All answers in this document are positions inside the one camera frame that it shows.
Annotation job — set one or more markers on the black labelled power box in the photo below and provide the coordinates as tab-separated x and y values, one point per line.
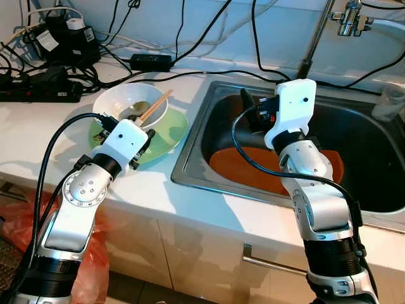
66	44

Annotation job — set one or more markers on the white ceramic bowl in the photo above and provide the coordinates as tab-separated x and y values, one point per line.
120	95

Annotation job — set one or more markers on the clear plastic cup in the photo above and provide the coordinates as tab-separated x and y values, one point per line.
387	104

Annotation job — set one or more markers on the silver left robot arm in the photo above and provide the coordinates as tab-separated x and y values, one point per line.
69	228

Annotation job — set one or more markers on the black power strip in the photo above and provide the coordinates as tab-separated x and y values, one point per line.
38	92

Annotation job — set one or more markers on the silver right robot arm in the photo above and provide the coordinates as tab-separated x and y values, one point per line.
323	215

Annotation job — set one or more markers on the black power adapter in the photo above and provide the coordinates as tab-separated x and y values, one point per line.
150	62

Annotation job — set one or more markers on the stainless steel sink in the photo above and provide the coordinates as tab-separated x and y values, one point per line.
373	171

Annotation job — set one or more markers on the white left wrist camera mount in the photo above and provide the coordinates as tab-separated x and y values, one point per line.
123	142

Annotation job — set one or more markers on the orange plastic bag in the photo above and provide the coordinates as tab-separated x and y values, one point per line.
95	266

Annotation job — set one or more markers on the metal kitchen faucet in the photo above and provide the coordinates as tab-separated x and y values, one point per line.
312	54

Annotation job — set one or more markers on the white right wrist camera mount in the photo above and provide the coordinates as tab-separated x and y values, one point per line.
294	104

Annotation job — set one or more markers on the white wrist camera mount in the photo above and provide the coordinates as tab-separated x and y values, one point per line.
294	104
123	142

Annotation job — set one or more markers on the light green plate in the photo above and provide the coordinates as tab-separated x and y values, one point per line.
168	136

